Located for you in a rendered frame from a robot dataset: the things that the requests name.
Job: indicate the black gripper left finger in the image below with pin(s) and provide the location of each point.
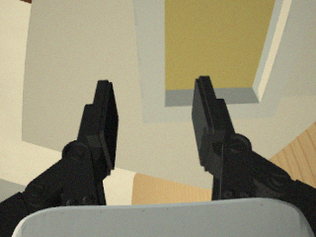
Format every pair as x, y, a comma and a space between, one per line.
78, 176

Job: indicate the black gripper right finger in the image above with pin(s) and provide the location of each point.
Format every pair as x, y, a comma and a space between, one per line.
243, 172

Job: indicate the grey flat board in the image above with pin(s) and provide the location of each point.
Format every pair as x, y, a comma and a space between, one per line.
72, 44

